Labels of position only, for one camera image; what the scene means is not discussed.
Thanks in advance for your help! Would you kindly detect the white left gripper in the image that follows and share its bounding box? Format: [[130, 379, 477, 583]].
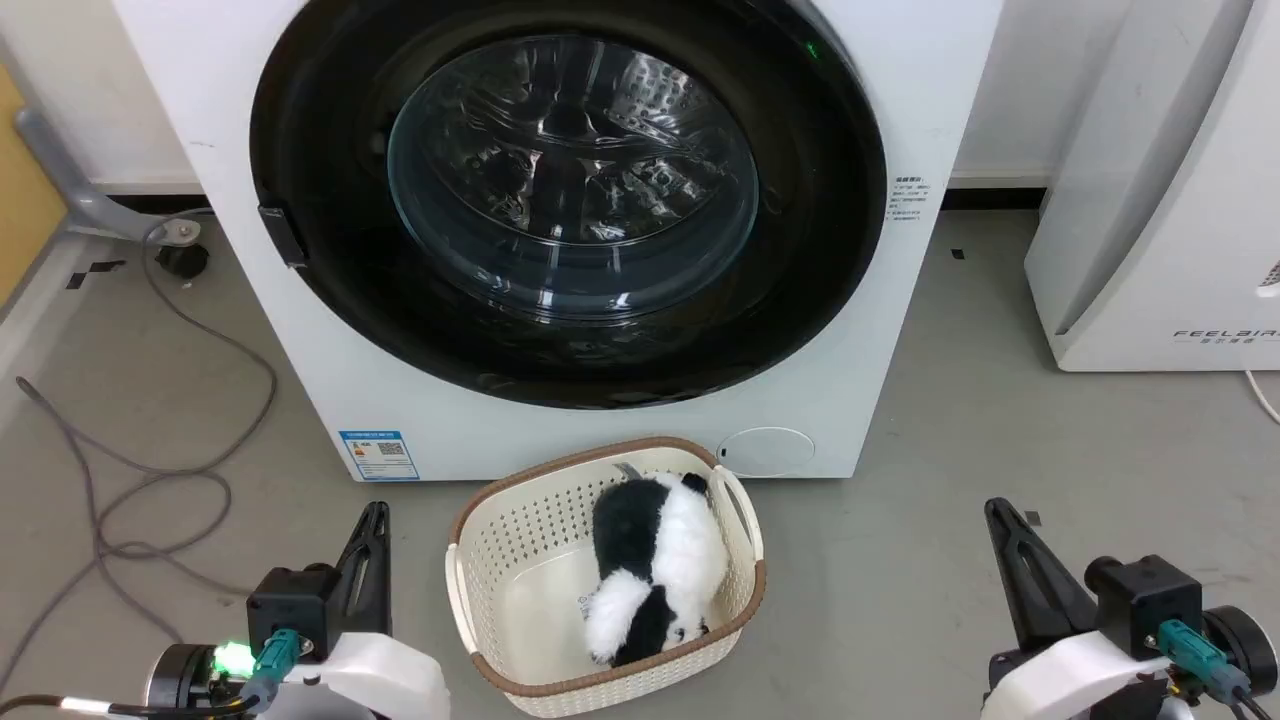
[[282, 502, 452, 720]]

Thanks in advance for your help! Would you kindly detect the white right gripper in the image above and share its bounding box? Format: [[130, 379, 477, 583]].
[[980, 497, 1173, 720]]

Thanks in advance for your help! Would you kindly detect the white front-load washing machine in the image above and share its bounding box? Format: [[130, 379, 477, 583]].
[[110, 0, 1004, 483]]

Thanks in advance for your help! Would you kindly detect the round black glass washer door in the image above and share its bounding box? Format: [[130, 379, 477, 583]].
[[250, 0, 888, 410]]

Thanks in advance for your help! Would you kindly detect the blue energy label sticker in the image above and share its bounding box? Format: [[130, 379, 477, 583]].
[[338, 430, 421, 482]]

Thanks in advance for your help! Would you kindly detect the cream plastic laundry basket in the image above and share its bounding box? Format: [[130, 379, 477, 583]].
[[445, 436, 767, 719]]

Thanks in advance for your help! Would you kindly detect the black and white panda plush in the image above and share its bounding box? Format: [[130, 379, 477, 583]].
[[583, 470, 729, 669]]

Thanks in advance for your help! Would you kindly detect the round white filter cover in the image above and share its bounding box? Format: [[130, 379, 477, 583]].
[[717, 427, 816, 478]]

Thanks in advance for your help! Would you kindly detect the black round floor foot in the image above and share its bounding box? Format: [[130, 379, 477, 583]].
[[154, 243, 212, 282]]

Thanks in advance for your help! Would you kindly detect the small white warning text sticker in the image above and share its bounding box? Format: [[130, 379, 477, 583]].
[[893, 175, 933, 227]]

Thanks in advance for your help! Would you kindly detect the white air purifier appliance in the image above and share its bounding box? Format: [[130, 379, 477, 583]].
[[1023, 0, 1280, 374]]

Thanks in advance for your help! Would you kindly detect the grey drain pipe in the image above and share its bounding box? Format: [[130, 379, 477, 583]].
[[14, 108, 202, 244]]

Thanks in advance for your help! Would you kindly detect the yellow wooden panel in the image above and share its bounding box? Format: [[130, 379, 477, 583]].
[[0, 64, 70, 307]]

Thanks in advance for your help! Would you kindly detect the teal-plug left gripper cable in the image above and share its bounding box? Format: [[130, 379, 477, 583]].
[[0, 628, 303, 720]]

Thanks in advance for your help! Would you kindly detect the teal-plug gripper cable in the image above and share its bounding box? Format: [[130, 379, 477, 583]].
[[0, 628, 303, 720], [1158, 618, 1271, 720]]

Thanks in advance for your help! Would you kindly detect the teal-plug right gripper cable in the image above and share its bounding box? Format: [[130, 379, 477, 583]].
[[1158, 618, 1271, 720]]

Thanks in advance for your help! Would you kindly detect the grey floor cable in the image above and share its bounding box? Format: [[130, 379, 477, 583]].
[[0, 215, 280, 693]]

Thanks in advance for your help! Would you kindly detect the white power cable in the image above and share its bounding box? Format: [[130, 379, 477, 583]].
[[1243, 369, 1280, 427]]

